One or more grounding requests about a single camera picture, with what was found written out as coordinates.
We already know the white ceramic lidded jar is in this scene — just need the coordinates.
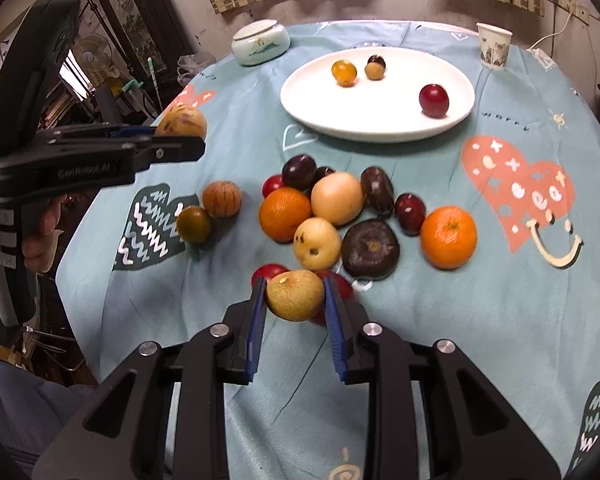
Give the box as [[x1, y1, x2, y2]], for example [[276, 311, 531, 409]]
[[231, 19, 291, 67]]

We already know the small tan and dark fruit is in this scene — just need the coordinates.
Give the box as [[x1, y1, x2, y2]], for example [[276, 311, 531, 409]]
[[365, 54, 387, 81]]

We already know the large dark purple round fruit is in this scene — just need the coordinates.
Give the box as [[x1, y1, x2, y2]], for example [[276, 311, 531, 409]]
[[341, 220, 401, 279]]

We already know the teal printed tablecloth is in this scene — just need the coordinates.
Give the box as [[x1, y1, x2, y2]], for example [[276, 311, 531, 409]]
[[55, 19, 600, 480]]

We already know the person's left hand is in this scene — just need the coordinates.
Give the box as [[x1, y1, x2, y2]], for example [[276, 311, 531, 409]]
[[22, 194, 71, 274]]

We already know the white oval plate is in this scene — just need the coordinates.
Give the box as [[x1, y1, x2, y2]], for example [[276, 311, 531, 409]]
[[280, 49, 477, 143]]

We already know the white power cable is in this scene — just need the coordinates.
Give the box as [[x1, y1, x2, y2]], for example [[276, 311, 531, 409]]
[[527, 10, 573, 53]]

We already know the white wall power strip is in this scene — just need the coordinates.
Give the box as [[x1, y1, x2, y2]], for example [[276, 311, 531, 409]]
[[550, 0, 595, 23]]

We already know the person's grey-blue clothing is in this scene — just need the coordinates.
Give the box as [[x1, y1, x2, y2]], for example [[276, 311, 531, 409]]
[[0, 357, 101, 480]]

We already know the orange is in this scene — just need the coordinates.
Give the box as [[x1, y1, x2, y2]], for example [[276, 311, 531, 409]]
[[258, 187, 313, 243], [420, 206, 478, 270]]

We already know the pale yellow pear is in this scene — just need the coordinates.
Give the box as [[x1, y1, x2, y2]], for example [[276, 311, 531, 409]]
[[293, 217, 342, 270]]

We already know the green and white mop handle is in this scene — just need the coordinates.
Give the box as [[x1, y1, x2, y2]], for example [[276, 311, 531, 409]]
[[146, 57, 163, 111]]

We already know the dark red plum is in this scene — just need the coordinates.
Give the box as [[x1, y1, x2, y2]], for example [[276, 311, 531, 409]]
[[394, 192, 427, 236], [312, 270, 356, 326]]

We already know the clear plastic bag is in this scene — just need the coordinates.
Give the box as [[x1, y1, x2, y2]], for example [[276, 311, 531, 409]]
[[177, 52, 216, 86]]

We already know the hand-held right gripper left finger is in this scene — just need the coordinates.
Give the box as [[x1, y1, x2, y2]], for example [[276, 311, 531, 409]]
[[32, 277, 269, 480]]

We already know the green-brown tomato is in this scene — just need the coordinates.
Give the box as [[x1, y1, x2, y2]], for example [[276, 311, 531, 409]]
[[176, 206, 214, 245]]

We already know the yellow-orange tomato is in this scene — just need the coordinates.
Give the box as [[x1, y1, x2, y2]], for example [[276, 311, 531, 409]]
[[331, 59, 358, 87]]

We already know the tan striped round fruit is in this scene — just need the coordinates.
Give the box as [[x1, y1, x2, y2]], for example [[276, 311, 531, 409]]
[[154, 103, 208, 138]]

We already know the white plug adapter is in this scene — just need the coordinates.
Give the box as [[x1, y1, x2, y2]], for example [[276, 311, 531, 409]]
[[527, 47, 556, 68]]

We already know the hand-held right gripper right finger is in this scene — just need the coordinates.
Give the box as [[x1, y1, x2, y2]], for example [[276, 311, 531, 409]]
[[322, 275, 563, 480]]

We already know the electric standing fan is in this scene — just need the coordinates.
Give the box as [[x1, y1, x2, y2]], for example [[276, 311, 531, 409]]
[[72, 34, 116, 78]]

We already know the brown striped round fruit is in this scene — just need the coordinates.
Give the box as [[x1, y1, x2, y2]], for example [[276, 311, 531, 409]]
[[201, 180, 243, 218]]

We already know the speckled yellow-brown pear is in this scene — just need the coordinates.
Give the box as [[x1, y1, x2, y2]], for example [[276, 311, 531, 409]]
[[265, 270, 326, 322]]

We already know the printed paper cup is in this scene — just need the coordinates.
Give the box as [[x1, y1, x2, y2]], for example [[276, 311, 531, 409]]
[[476, 22, 514, 71]]

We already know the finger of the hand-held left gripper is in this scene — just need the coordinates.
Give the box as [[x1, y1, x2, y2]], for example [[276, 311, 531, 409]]
[[36, 135, 206, 174], [39, 123, 158, 141]]

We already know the large tan pear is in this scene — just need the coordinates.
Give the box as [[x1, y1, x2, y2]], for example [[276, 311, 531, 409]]
[[311, 171, 365, 226]]

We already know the dark wooden cabinet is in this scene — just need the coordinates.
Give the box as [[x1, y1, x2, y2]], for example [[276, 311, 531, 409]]
[[87, 0, 196, 78]]

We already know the dark purple oblong fruit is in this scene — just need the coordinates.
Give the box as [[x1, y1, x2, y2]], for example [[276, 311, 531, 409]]
[[360, 166, 396, 217]]

